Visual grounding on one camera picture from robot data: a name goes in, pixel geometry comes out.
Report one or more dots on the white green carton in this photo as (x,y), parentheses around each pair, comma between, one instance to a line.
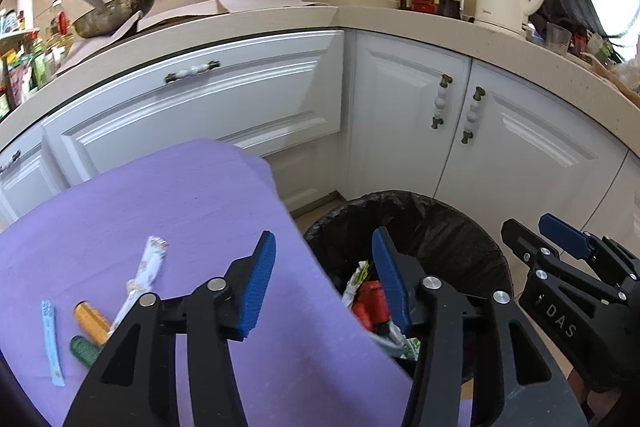
(402,347)

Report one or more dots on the small orange bottle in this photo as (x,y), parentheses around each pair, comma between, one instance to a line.
(91,321)

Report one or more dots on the wide white drawer front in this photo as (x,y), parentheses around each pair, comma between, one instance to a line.
(225,102)

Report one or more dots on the purple tablecloth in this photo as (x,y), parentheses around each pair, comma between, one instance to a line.
(200,207)

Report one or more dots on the light blue sachet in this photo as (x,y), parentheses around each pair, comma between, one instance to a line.
(51,342)

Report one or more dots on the black trash bin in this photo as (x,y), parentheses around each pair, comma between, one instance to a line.
(450,237)

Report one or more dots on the small red bottle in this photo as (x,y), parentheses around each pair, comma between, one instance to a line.
(370,299)

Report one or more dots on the beige kitchen countertop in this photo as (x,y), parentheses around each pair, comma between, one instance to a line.
(380,19)

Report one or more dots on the paper towel roll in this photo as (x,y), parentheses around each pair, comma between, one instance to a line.
(26,7)

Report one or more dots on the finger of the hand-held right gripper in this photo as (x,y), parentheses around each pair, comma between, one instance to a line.
(565,234)
(520,239)

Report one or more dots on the metal frying pan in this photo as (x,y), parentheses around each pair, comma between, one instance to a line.
(115,14)

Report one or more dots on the clear glass cup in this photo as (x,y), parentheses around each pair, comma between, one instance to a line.
(557,39)

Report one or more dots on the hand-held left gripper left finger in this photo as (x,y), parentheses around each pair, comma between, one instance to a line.
(257,287)

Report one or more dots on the small green bottle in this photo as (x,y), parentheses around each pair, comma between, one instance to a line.
(84,351)

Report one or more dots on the group of condiment bottles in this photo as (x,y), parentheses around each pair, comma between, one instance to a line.
(20,72)

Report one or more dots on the yellow cooking oil bottle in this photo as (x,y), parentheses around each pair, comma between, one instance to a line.
(60,32)

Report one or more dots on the white cabinet door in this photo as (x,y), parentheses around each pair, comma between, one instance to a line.
(540,157)
(395,117)
(25,187)

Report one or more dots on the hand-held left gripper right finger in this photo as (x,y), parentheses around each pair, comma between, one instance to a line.
(392,282)

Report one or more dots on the long white printed wrapper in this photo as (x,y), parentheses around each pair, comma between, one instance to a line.
(150,264)

